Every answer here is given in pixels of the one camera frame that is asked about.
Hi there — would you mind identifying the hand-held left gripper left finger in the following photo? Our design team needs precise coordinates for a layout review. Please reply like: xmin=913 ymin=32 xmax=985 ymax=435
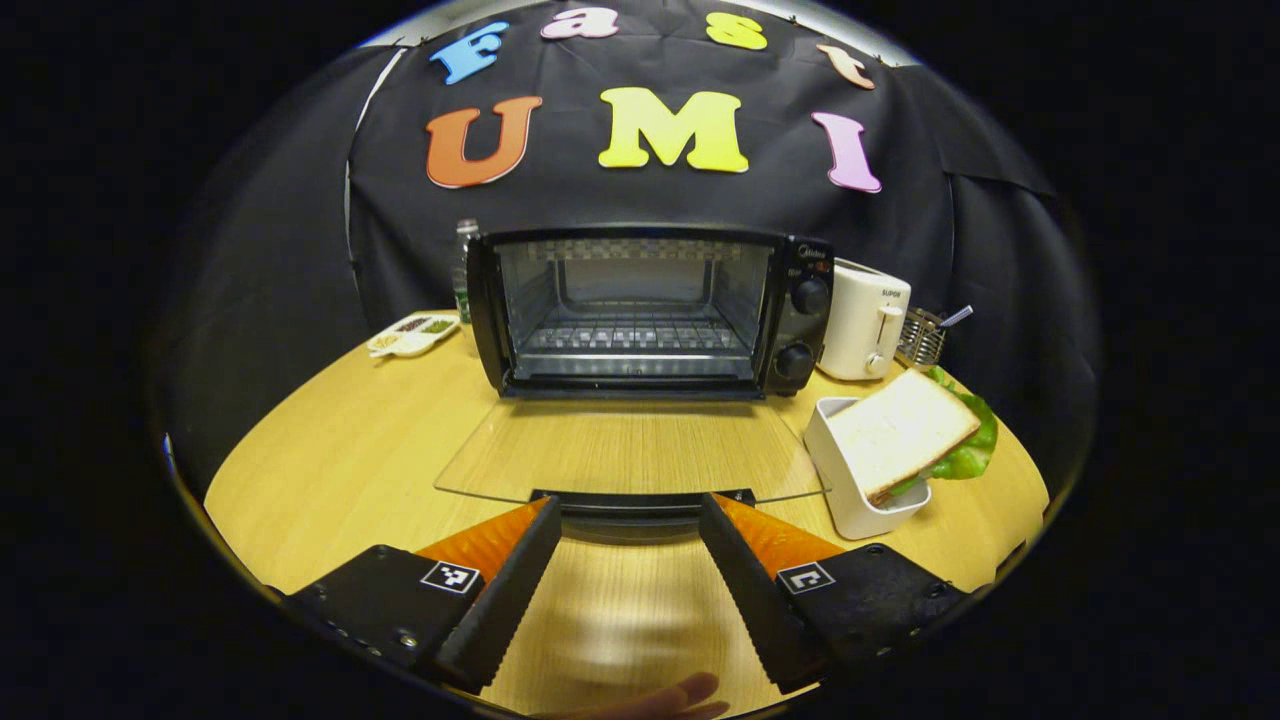
xmin=285 ymin=495 xmax=563 ymax=693

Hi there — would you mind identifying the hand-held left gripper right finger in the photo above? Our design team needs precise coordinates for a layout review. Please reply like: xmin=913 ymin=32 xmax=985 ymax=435
xmin=698 ymin=492 xmax=969 ymax=693

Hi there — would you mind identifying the clear plastic water bottle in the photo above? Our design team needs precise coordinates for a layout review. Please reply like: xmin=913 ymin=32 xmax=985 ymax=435
xmin=452 ymin=220 xmax=481 ymax=326

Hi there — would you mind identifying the sandwich with lettuce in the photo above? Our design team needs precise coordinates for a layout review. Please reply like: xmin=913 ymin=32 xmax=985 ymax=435
xmin=828 ymin=366 xmax=999 ymax=501

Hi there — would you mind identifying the black electric oven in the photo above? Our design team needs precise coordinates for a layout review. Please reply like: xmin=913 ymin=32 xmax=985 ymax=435
xmin=433 ymin=225 xmax=836 ymax=546

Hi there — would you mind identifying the white toaster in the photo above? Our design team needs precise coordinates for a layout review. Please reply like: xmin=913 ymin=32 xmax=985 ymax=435
xmin=818 ymin=258 xmax=913 ymax=382

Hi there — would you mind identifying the white food container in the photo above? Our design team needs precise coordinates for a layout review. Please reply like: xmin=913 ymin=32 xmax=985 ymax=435
xmin=803 ymin=397 xmax=933 ymax=542

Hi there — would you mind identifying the wire utensil basket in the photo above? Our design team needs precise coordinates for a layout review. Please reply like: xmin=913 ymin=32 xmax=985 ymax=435
xmin=895 ymin=307 xmax=949 ymax=369

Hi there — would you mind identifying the white divided snack plate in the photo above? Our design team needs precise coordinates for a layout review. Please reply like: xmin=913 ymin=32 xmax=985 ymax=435
xmin=366 ymin=312 xmax=463 ymax=359

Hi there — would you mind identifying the black backdrop cloth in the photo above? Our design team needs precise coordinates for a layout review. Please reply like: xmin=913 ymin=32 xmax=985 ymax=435
xmin=165 ymin=0 xmax=1101 ymax=501

